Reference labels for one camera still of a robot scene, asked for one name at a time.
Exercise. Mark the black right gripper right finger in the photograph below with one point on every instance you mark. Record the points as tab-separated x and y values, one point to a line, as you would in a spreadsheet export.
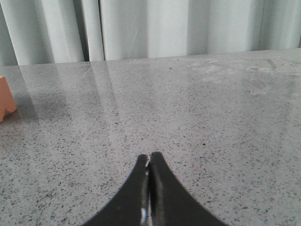
171	204

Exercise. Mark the pale green curtain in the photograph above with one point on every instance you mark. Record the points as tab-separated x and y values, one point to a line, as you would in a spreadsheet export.
62	31

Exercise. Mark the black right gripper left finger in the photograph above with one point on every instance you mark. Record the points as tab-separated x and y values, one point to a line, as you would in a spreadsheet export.
129	206

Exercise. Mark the orange foam cube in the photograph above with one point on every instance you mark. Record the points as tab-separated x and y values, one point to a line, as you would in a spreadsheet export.
7	103

